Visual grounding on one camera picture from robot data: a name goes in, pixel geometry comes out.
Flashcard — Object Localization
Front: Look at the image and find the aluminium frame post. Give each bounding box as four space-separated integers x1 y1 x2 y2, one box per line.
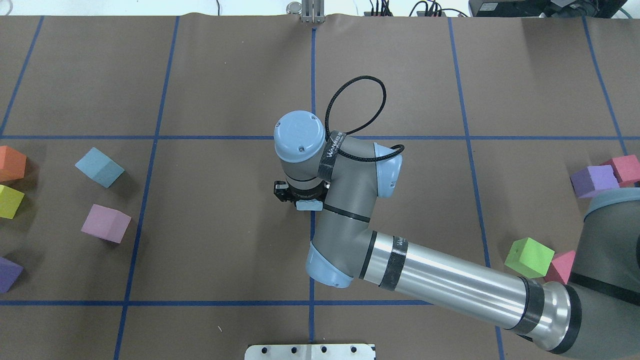
285 0 326 24

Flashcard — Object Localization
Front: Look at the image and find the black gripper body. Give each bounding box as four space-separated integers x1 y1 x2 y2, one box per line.
286 182 329 202

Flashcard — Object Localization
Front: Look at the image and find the white camera mast base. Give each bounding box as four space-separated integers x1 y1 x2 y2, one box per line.
244 343 377 360

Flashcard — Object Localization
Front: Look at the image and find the red pink foam block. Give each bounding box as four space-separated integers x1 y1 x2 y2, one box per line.
543 250 576 285
600 154 640 188

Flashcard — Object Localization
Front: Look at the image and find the light blue foam block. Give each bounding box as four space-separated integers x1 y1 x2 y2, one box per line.
295 199 323 212
75 147 125 189

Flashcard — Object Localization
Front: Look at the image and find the yellow foam block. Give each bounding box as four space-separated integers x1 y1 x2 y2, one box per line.
0 185 25 219

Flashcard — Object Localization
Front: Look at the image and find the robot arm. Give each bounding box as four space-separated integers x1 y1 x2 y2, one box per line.
273 111 640 360

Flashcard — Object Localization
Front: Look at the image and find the green foam block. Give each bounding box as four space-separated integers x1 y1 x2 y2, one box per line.
504 237 555 279

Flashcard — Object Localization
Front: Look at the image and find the orange foam block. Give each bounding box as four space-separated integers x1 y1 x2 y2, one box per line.
0 145 28 182

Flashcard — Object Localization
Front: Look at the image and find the pink lilac foam block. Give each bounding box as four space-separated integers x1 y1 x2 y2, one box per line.
81 203 131 244

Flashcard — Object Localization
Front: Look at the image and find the black usb hub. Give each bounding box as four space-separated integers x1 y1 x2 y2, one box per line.
363 0 394 18

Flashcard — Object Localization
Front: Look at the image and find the purple foam block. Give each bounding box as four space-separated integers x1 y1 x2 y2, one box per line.
0 257 24 294
569 164 620 199

